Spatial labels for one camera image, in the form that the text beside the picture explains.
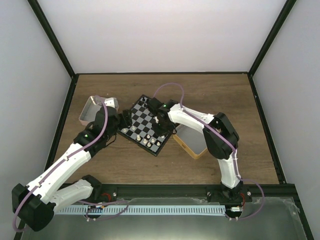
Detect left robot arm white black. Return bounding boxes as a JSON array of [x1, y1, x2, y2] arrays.
[[11, 105, 132, 232]]

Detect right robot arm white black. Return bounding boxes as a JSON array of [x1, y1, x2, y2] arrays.
[[146, 97, 243, 202]]

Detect black white chess board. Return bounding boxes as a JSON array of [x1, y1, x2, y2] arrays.
[[118, 94, 172, 157]]

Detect yellow metal tin box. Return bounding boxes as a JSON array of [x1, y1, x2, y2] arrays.
[[173, 124, 208, 160]]

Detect pink metal tin tray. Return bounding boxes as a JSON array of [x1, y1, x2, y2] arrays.
[[78, 95, 105, 126]]

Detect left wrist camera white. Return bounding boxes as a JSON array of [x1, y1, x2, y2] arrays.
[[104, 97, 119, 111]]

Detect light blue slotted cable duct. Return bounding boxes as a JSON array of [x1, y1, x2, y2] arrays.
[[57, 205, 226, 217]]

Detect black mounting rail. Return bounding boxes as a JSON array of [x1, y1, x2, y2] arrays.
[[93, 184, 298, 205]]

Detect black enclosure frame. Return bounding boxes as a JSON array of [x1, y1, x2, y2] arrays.
[[28, 0, 314, 240]]

